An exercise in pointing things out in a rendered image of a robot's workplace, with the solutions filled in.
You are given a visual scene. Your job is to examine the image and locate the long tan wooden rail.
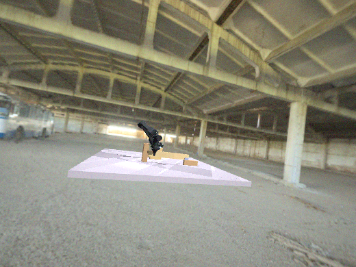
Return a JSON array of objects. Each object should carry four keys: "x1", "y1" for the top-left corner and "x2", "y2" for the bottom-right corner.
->
[{"x1": 148, "y1": 150, "x2": 189, "y2": 160}]

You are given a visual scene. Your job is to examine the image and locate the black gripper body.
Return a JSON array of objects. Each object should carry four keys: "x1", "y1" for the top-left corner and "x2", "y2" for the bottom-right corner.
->
[{"x1": 151, "y1": 140, "x2": 160, "y2": 150}]

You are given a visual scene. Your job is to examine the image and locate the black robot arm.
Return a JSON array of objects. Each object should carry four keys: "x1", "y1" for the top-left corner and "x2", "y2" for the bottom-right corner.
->
[{"x1": 138, "y1": 120, "x2": 163, "y2": 148}]

